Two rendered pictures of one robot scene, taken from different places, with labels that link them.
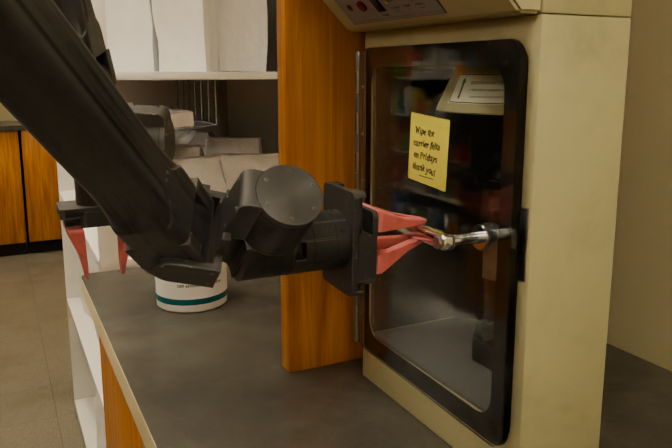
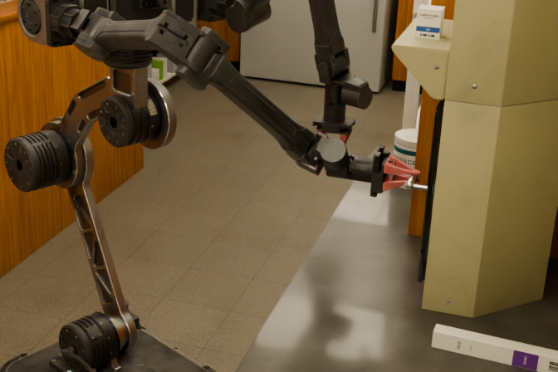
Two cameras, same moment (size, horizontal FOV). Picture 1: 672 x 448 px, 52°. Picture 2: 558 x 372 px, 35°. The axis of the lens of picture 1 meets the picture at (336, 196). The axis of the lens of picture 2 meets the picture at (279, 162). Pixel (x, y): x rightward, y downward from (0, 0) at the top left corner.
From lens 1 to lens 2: 1.50 m
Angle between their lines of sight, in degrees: 42
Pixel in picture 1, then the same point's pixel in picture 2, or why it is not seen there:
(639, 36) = not seen: outside the picture
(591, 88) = (473, 135)
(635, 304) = not seen: outside the picture
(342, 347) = not seen: hidden behind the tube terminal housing
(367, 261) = (378, 183)
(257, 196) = (320, 147)
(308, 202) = (338, 154)
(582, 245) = (466, 205)
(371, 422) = (411, 265)
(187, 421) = (339, 234)
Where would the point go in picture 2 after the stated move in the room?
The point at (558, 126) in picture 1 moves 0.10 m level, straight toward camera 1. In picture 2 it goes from (452, 149) to (412, 155)
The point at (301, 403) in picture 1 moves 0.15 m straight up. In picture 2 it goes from (394, 247) to (398, 191)
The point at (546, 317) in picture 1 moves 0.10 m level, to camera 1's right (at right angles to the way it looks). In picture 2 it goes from (442, 232) to (483, 247)
